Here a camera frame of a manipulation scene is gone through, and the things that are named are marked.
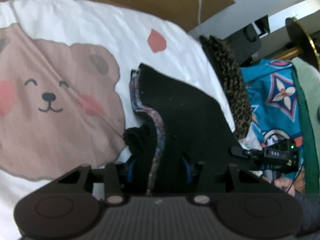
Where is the cream printed cloth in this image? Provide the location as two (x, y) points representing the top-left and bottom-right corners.
(239, 135), (263, 151)

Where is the green cloth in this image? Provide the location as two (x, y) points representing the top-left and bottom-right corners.
(291, 57), (320, 198)

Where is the black round gold-rimmed stand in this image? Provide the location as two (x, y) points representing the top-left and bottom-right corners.
(275, 17), (320, 72)

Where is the teal patterned cloth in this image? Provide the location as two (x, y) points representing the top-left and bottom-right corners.
(241, 59), (304, 193)

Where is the white bear print blanket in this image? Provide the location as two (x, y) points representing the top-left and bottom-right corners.
(0, 0), (237, 240)

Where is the dark grey furniture panel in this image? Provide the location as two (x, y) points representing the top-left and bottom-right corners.
(239, 15), (270, 67)

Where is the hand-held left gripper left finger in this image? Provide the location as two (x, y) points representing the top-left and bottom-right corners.
(51, 158), (137, 205)

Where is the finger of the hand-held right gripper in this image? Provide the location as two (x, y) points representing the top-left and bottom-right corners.
(230, 146), (263, 161)

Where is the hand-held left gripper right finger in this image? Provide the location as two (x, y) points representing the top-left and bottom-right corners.
(180, 154), (273, 205)

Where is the white cable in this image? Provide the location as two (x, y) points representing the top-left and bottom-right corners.
(191, 0), (202, 26)

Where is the leopard print garment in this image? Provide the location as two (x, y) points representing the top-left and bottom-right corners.
(199, 35), (252, 140)

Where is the black knit floral-lined garment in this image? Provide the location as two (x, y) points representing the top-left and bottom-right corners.
(124, 63), (239, 198)

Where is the person's right hand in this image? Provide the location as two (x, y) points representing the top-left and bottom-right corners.
(274, 177), (297, 196)

